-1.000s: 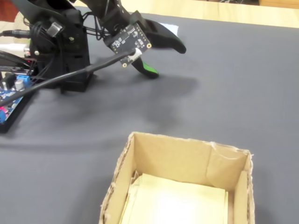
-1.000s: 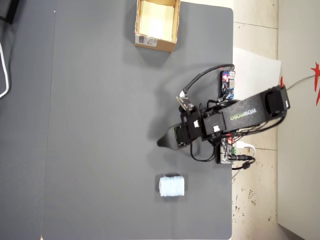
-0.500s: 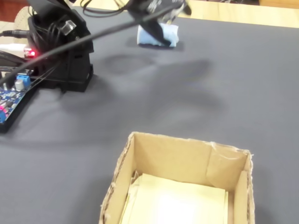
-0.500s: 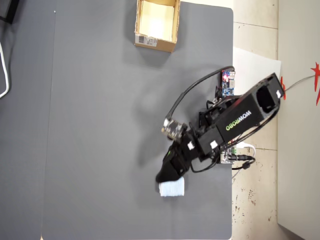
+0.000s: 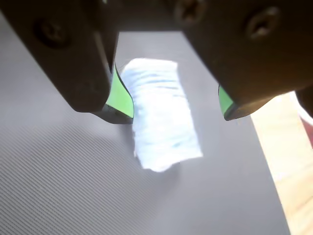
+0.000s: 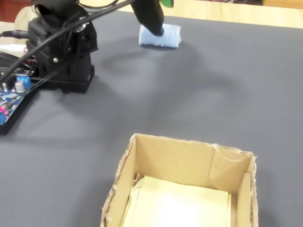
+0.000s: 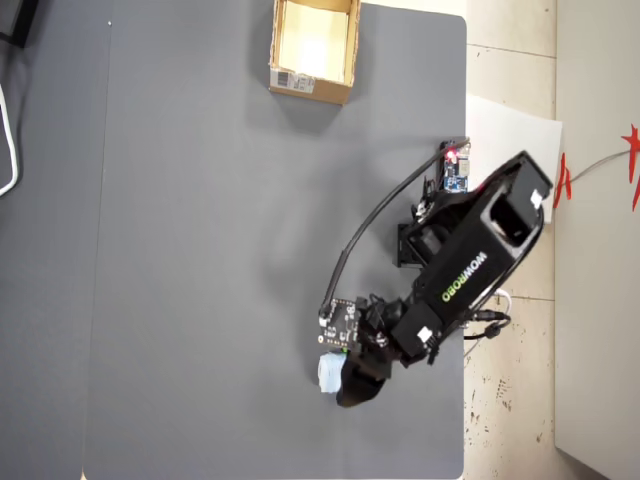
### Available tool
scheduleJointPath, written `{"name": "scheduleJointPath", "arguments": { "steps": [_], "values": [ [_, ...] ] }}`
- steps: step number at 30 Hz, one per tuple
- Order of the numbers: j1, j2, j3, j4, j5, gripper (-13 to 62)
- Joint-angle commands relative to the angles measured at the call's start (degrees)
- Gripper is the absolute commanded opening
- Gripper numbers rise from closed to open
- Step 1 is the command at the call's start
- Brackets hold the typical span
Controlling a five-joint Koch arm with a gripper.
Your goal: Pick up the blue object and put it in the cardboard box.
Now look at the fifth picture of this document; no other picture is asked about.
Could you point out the dark object with white rim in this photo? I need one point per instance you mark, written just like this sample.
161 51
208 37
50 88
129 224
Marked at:
305 115

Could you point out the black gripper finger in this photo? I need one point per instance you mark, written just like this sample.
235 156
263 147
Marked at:
73 61
244 61

